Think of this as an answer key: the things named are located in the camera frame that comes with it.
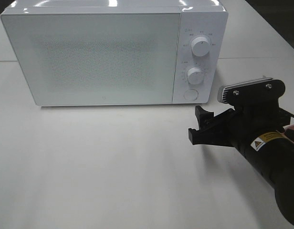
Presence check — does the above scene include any white round knob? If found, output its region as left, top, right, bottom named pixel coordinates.
left=186, top=67, right=204, bottom=85
left=190, top=34, right=211, bottom=57

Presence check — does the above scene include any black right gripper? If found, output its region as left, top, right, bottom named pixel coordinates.
left=188, top=80, right=291, bottom=155

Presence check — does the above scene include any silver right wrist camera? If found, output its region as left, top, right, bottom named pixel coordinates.
left=217, top=76, right=274, bottom=104

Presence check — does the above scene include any lower white round knob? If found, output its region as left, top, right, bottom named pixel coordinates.
left=186, top=67, right=204, bottom=85

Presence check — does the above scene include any pink round plate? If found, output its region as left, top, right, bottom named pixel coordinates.
left=284, top=125, right=294, bottom=143

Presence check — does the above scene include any white microwave oven body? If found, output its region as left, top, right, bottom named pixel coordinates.
left=0, top=0, right=228, bottom=106

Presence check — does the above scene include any upper white round knob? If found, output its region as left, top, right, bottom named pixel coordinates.
left=190, top=34, right=211, bottom=57

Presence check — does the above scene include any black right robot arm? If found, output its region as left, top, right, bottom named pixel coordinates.
left=189, top=78, right=294, bottom=225

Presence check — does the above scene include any white round door button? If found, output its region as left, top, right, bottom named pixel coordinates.
left=184, top=89, right=199, bottom=101

